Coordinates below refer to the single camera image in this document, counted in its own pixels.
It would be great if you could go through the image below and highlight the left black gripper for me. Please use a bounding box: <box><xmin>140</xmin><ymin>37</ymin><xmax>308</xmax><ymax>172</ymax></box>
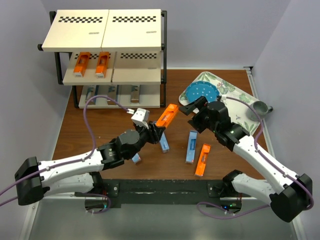
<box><xmin>126</xmin><ymin>120</ymin><xmax>165</xmax><ymax>159</ymax></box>

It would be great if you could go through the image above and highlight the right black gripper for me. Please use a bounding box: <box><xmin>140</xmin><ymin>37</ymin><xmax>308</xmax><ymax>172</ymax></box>
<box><xmin>178</xmin><ymin>96</ymin><xmax>219</xmax><ymax>134</ymax></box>

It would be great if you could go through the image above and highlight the orange toothpaste box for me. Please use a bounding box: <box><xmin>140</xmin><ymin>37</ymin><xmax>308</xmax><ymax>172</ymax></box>
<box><xmin>194</xmin><ymin>143</ymin><xmax>211</xmax><ymax>177</ymax></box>
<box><xmin>95</xmin><ymin>51</ymin><xmax>110</xmax><ymax>79</ymax></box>
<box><xmin>155</xmin><ymin>103</ymin><xmax>179</xmax><ymax>128</ymax></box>
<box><xmin>73</xmin><ymin>52</ymin><xmax>91</xmax><ymax>77</ymax></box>

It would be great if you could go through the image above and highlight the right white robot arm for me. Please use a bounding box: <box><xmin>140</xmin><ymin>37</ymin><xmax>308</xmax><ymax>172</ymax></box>
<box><xmin>179</xmin><ymin>96</ymin><xmax>314</xmax><ymax>223</ymax></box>

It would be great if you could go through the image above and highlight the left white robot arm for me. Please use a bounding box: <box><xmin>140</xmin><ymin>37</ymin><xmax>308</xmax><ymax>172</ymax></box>
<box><xmin>14</xmin><ymin>121</ymin><xmax>166</xmax><ymax>206</ymax></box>

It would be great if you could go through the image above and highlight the beige three-tier shelf rack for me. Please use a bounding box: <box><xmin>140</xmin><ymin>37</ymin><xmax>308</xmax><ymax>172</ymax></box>
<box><xmin>37</xmin><ymin>9</ymin><xmax>168</xmax><ymax>109</ymax></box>

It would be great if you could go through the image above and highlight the blue dotted plate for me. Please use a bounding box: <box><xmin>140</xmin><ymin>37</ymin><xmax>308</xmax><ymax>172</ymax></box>
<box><xmin>185</xmin><ymin>80</ymin><xmax>220</xmax><ymax>103</ymax></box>

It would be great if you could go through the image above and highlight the blue toothpaste box centre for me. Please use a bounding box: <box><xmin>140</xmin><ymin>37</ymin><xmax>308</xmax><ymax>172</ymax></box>
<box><xmin>159</xmin><ymin>133</ymin><xmax>170</xmax><ymax>153</ymax></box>

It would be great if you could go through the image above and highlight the blue toothpaste box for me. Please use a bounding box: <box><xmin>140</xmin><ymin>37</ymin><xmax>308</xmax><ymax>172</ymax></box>
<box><xmin>159</xmin><ymin>133</ymin><xmax>170</xmax><ymax>153</ymax></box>
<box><xmin>185</xmin><ymin>130</ymin><xmax>198</xmax><ymax>164</ymax></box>
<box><xmin>132</xmin><ymin>153</ymin><xmax>142</xmax><ymax>164</ymax></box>

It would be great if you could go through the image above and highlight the blue toothpaste box right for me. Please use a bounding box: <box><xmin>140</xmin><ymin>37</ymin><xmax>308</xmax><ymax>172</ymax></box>
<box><xmin>185</xmin><ymin>130</ymin><xmax>198</xmax><ymax>164</ymax></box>

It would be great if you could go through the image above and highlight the blue toothpaste box left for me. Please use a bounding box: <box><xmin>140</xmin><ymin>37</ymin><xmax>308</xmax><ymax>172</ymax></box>
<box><xmin>132</xmin><ymin>153</ymin><xmax>142</xmax><ymax>164</ymax></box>

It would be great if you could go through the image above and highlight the floral rectangular serving tray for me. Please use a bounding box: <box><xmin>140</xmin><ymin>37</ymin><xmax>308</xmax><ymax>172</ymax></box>
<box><xmin>178</xmin><ymin>71</ymin><xmax>260</xmax><ymax>135</ymax></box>

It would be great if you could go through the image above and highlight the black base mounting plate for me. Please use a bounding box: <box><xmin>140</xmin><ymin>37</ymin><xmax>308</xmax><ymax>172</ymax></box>
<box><xmin>74</xmin><ymin>178</ymin><xmax>252</xmax><ymax>210</ymax></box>

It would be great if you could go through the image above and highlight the grey ceramic mug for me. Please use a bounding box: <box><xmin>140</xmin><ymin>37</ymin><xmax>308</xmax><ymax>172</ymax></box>
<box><xmin>251</xmin><ymin>101</ymin><xmax>274</xmax><ymax>118</ymax></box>

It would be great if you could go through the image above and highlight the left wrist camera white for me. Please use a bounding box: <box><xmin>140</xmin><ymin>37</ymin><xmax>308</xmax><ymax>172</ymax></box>
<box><xmin>131</xmin><ymin>108</ymin><xmax>150</xmax><ymax>129</ymax></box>

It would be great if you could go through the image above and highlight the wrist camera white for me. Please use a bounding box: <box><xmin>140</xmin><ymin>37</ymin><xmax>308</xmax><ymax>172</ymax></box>
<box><xmin>131</xmin><ymin>108</ymin><xmax>150</xmax><ymax>129</ymax></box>
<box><xmin>219</xmin><ymin>95</ymin><xmax>227</xmax><ymax>102</ymax></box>

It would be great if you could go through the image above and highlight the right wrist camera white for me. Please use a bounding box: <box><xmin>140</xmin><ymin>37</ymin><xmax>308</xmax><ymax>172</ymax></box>
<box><xmin>219</xmin><ymin>95</ymin><xmax>227</xmax><ymax>102</ymax></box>

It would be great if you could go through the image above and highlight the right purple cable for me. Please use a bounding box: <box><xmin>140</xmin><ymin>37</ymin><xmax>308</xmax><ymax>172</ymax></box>
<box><xmin>196</xmin><ymin>96</ymin><xmax>315</xmax><ymax>218</ymax></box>

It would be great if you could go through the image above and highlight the purple cable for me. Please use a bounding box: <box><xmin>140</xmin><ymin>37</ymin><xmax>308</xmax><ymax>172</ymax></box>
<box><xmin>196</xmin><ymin>96</ymin><xmax>315</xmax><ymax>218</ymax></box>
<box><xmin>0</xmin><ymin>95</ymin><xmax>136</xmax><ymax>215</ymax></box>

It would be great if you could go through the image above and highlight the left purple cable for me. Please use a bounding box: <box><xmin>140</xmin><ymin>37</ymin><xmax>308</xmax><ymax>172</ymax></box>
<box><xmin>0</xmin><ymin>95</ymin><xmax>136</xmax><ymax>215</ymax></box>

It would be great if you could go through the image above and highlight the aluminium frame rail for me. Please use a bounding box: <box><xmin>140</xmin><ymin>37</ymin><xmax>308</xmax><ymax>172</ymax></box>
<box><xmin>21</xmin><ymin>194</ymin><xmax>306</xmax><ymax>240</ymax></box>

